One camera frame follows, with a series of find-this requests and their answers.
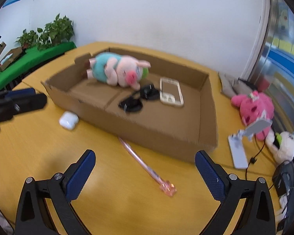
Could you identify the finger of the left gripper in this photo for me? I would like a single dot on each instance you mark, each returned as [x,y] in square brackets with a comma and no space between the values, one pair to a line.
[12,104]
[16,93]

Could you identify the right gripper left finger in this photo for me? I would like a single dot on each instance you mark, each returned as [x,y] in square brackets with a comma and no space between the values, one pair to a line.
[33,215]

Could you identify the white earbuds case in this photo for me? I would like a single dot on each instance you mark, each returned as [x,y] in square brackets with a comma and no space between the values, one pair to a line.
[68,120]

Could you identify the pink pig plush toy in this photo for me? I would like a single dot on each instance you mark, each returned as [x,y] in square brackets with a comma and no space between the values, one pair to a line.
[114,69]

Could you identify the pink pen with charm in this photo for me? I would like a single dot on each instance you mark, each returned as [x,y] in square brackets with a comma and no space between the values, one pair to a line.
[166,186]

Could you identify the black sunglasses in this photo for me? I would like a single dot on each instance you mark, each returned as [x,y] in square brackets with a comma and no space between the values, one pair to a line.
[134,102]

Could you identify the beige clear phone case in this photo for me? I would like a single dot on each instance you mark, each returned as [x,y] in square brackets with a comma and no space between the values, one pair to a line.
[170,92]

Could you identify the green cloth covered bench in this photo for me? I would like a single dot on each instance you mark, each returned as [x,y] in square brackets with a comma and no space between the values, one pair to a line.
[32,58]

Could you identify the black power adapter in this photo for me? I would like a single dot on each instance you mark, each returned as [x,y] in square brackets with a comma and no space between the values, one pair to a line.
[283,179]

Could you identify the small cardboard box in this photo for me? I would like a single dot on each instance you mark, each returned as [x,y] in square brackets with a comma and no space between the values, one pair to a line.
[10,57]

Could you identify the small potted green plant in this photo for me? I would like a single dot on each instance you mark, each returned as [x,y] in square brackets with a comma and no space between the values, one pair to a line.
[28,39]

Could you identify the large potted green plant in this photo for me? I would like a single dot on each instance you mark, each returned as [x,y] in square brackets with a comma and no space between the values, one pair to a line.
[54,33]

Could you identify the white panda plush toy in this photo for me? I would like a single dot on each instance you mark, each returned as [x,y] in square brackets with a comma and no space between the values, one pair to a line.
[281,146]

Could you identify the magenta bear plush toy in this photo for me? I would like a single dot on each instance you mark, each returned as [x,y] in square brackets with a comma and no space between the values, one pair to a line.
[253,106]

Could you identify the grey folded cloth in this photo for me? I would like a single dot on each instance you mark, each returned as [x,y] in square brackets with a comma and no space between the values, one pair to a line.
[231,86]

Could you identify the brown cardboard tray box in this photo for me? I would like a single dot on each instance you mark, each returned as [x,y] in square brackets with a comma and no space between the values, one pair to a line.
[173,112]

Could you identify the yellow sticky notes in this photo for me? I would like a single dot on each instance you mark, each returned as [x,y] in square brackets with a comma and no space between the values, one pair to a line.
[283,45]

